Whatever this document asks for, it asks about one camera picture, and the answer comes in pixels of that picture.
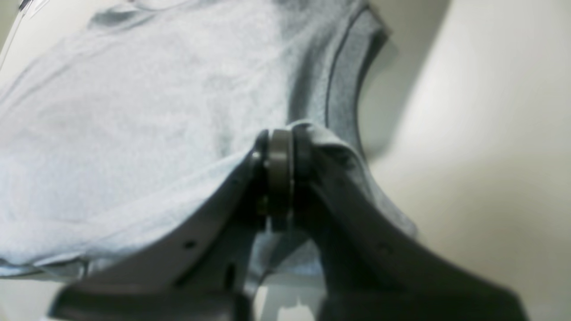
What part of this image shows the grey T-shirt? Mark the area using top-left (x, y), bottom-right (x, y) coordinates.
top-left (1, 0), bottom-right (418, 280)

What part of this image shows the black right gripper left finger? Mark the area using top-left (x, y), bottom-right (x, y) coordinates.
top-left (49, 130), bottom-right (280, 321)

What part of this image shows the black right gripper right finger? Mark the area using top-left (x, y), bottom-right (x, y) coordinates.
top-left (287, 128), bottom-right (528, 321)

